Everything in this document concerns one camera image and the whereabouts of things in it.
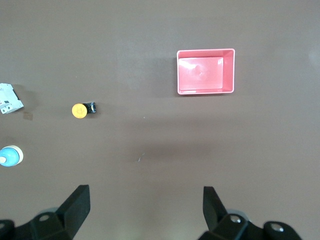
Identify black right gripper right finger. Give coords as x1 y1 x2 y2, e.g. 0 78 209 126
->
198 186 303 240

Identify pink plastic box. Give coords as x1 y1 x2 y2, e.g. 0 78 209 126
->
176 48 236 96

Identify blue desk bell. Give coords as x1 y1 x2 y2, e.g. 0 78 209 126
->
0 144 24 168

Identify yellow push button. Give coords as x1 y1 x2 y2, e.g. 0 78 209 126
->
71 101 98 119

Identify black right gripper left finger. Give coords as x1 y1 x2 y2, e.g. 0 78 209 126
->
13 184 91 240

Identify white circuit breaker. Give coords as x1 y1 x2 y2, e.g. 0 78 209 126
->
0 82 25 115

